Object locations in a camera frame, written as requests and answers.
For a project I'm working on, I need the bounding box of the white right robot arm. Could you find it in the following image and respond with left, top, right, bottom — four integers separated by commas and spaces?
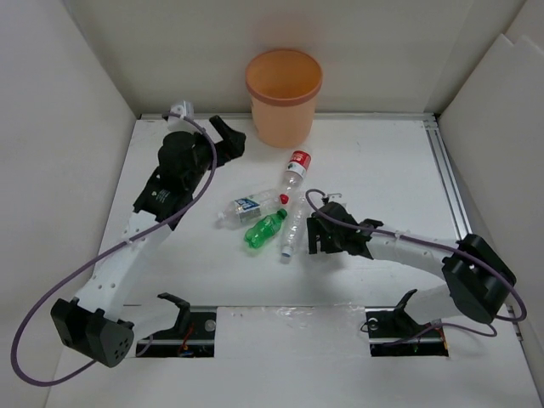
307, 201, 517, 335

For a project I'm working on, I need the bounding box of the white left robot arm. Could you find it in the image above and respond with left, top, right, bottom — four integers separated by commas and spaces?
51, 116, 247, 367

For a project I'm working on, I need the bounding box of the orange plastic bin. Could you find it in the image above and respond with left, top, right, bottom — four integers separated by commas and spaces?
245, 49, 323, 149

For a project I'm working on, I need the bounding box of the clear crushed blue-cap bottle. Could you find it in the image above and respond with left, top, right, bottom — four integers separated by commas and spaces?
280, 193, 311, 263

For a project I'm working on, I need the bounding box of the green plastic bottle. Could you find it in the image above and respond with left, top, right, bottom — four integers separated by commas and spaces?
244, 209, 287, 249

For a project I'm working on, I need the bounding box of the blue white label bottle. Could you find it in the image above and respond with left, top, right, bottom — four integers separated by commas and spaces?
216, 189, 281, 230

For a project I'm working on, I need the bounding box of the red label clear bottle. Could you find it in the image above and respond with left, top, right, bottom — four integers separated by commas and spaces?
279, 149, 312, 206

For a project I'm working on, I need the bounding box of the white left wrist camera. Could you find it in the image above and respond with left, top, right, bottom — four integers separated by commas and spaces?
162, 100, 194, 132

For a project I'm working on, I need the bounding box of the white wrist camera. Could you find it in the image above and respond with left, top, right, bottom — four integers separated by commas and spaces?
321, 193, 343, 204
162, 100, 194, 132

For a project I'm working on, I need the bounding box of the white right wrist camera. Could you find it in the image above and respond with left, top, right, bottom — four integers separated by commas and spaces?
321, 193, 343, 204

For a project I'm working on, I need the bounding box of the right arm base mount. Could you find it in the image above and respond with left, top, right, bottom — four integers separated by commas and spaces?
360, 289, 449, 357

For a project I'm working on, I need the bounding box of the aluminium frame rail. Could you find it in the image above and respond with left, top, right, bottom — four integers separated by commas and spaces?
139, 111, 524, 345

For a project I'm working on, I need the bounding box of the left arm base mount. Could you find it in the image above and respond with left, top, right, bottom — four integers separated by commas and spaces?
126, 292, 217, 358

